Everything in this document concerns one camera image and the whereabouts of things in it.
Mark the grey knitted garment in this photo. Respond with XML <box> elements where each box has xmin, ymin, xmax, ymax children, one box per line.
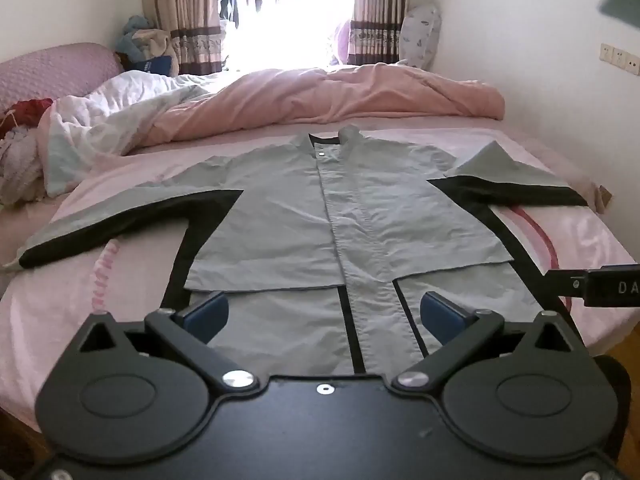
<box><xmin>1</xmin><ymin>127</ymin><xmax>44</xmax><ymax>207</ymax></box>

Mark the pink printed bed sheet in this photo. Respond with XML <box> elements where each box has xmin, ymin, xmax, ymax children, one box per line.
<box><xmin>1</xmin><ymin>126</ymin><xmax>639</xmax><ymax>425</ymax></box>

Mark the salmon pink duvet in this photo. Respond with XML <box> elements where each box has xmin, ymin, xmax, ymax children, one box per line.
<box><xmin>141</xmin><ymin>63</ymin><xmax>506</xmax><ymax>148</ymax></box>

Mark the pile of clothes by curtain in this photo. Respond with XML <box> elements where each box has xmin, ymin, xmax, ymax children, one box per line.
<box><xmin>115</xmin><ymin>15</ymin><xmax>179</xmax><ymax>77</ymax></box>

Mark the grey and black shirt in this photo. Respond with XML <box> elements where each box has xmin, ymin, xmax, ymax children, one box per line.
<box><xmin>13</xmin><ymin>127</ymin><xmax>584</xmax><ymax>375</ymax></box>

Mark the wall socket plate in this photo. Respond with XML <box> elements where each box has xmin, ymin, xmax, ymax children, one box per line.
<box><xmin>599</xmin><ymin>44</ymin><xmax>640</xmax><ymax>76</ymax></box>

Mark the left striped brown curtain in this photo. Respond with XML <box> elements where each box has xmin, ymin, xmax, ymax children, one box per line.
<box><xmin>142</xmin><ymin>0</ymin><xmax>224</xmax><ymax>75</ymax></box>

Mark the red garment at headboard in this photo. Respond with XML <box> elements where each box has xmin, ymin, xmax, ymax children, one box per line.
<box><xmin>0</xmin><ymin>99</ymin><xmax>53</xmax><ymax>136</ymax></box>

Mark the white pastel patterned quilt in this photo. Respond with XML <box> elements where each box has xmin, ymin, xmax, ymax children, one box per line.
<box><xmin>37</xmin><ymin>70</ymin><xmax>226</xmax><ymax>197</ymax></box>

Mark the right striped brown curtain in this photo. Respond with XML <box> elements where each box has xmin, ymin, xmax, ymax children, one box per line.
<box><xmin>347</xmin><ymin>0</ymin><xmax>409</xmax><ymax>65</ymax></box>

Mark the striped brown curtain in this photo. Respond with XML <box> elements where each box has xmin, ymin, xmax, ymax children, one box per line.
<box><xmin>142</xmin><ymin>0</ymin><xmax>224</xmax><ymax>75</ymax></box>
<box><xmin>347</xmin><ymin>0</ymin><xmax>409</xmax><ymax>65</ymax></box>

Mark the mauve quilted headboard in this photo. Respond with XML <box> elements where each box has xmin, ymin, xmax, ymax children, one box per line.
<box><xmin>0</xmin><ymin>42</ymin><xmax>122</xmax><ymax>112</ymax></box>

